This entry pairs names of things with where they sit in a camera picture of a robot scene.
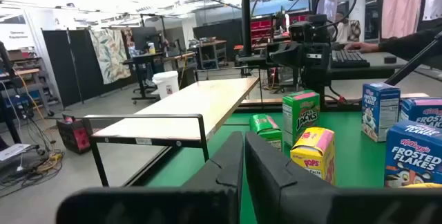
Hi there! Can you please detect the black standing desk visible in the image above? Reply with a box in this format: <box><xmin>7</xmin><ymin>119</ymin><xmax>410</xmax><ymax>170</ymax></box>
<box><xmin>122</xmin><ymin>51</ymin><xmax>165</xmax><ymax>106</ymax></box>

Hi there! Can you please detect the yellow cable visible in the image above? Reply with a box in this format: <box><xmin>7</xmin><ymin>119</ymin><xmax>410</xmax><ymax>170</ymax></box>
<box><xmin>13</xmin><ymin>71</ymin><xmax>66</xmax><ymax>175</ymax></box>

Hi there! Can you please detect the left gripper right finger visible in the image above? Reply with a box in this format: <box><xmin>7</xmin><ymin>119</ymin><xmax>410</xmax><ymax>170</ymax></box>
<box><xmin>244</xmin><ymin>131</ymin><xmax>442</xmax><ymax>224</ymax></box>

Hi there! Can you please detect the wooden shelf with black frame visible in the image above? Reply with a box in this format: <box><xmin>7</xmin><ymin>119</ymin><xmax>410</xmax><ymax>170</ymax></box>
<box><xmin>82</xmin><ymin>65</ymin><xmax>263</xmax><ymax>187</ymax></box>

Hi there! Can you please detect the white plastic bucket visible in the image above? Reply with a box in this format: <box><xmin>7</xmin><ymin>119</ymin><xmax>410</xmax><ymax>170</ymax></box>
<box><xmin>151</xmin><ymin>71</ymin><xmax>180</xmax><ymax>100</ymax></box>

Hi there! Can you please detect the person's hand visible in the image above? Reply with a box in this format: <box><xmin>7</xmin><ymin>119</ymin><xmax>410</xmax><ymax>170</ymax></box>
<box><xmin>343</xmin><ymin>41</ymin><xmax>380</xmax><ymax>54</ymax></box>

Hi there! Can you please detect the black partition panel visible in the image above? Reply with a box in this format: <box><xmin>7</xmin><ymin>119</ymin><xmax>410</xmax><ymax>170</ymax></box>
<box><xmin>41</xmin><ymin>27</ymin><xmax>136</xmax><ymax>109</ymax></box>

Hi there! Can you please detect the wooden work table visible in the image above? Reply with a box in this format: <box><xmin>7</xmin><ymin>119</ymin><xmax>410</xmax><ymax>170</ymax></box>
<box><xmin>162</xmin><ymin>51</ymin><xmax>198</xmax><ymax>90</ymax></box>
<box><xmin>196</xmin><ymin>39</ymin><xmax>229</xmax><ymax>70</ymax></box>

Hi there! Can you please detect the black overhead rig frame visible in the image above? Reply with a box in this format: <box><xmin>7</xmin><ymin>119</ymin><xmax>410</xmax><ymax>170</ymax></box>
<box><xmin>133</xmin><ymin>0</ymin><xmax>316</xmax><ymax>59</ymax></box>

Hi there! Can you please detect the green Apple Jacks cereal box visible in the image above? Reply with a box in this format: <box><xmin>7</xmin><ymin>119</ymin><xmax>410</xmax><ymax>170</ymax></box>
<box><xmin>282</xmin><ymin>90</ymin><xmax>320</xmax><ymax>148</ymax></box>
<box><xmin>249</xmin><ymin>113</ymin><xmax>283</xmax><ymax>151</ymax></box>

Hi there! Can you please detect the floral patterned cloth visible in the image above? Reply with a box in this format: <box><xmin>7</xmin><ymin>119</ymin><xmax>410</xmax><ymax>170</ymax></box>
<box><xmin>88</xmin><ymin>28</ymin><xmax>133</xmax><ymax>86</ymax></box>

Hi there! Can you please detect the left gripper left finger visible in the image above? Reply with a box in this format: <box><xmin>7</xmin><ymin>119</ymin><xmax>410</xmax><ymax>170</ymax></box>
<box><xmin>56</xmin><ymin>131</ymin><xmax>244</xmax><ymax>224</ymax></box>

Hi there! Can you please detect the white wall sign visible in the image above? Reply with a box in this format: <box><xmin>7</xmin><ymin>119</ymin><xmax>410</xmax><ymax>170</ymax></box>
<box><xmin>0</xmin><ymin>23</ymin><xmax>35</xmax><ymax>50</ymax></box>

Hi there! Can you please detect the white paper sheet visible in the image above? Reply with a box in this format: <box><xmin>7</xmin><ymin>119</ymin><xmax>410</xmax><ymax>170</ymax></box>
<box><xmin>0</xmin><ymin>143</ymin><xmax>32</xmax><ymax>162</ymax></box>

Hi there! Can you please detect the black computer keyboard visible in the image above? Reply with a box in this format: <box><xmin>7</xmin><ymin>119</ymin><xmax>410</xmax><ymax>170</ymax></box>
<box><xmin>330</xmin><ymin>49</ymin><xmax>371</xmax><ymax>68</ymax></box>

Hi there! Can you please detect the tangle of black cables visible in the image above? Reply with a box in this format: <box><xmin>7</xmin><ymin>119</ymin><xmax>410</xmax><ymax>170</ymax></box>
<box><xmin>0</xmin><ymin>113</ymin><xmax>66</xmax><ymax>197</ymax></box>

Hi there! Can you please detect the wooden workbench with shelves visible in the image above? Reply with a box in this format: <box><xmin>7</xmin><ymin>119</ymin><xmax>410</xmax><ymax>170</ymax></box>
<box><xmin>0</xmin><ymin>47</ymin><xmax>55</xmax><ymax>116</ymax></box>

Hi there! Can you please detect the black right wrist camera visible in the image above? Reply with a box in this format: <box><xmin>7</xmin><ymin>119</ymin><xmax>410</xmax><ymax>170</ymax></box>
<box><xmin>288</xmin><ymin>14</ymin><xmax>329</xmax><ymax>44</ymax></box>

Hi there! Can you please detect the red and black toolbox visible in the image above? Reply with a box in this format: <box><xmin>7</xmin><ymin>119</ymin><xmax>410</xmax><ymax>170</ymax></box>
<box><xmin>55</xmin><ymin>113</ymin><xmax>92</xmax><ymax>155</ymax></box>

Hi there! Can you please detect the person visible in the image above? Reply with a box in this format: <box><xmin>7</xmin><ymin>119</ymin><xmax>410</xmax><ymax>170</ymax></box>
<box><xmin>334</xmin><ymin>11</ymin><xmax>362</xmax><ymax>44</ymax></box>

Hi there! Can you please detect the yellow Corn Pops cereal box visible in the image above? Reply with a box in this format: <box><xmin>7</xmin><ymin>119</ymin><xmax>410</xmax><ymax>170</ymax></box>
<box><xmin>402</xmin><ymin>182</ymin><xmax>442</xmax><ymax>189</ymax></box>
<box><xmin>290</xmin><ymin>127</ymin><xmax>337</xmax><ymax>186</ymax></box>

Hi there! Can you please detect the black computer desk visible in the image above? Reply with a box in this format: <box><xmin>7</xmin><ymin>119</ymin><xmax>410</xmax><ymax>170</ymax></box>
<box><xmin>238</xmin><ymin>50</ymin><xmax>442</xmax><ymax>82</ymax></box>

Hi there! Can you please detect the black diagonal frame strut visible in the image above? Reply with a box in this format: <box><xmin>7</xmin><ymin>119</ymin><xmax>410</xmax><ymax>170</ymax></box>
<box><xmin>384</xmin><ymin>32</ymin><xmax>442</xmax><ymax>86</ymax></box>

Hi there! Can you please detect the pink hanging cloth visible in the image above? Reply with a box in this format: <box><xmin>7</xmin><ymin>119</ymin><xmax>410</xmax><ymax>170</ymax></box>
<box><xmin>381</xmin><ymin>0</ymin><xmax>427</xmax><ymax>40</ymax></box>

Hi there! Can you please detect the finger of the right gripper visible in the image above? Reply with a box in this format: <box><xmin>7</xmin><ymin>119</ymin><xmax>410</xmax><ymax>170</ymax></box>
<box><xmin>269</xmin><ymin>42</ymin><xmax>302</xmax><ymax>68</ymax></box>

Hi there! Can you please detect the person's forearm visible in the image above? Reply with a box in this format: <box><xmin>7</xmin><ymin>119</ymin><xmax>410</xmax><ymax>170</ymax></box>
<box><xmin>377</xmin><ymin>26</ymin><xmax>442</xmax><ymax>61</ymax></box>

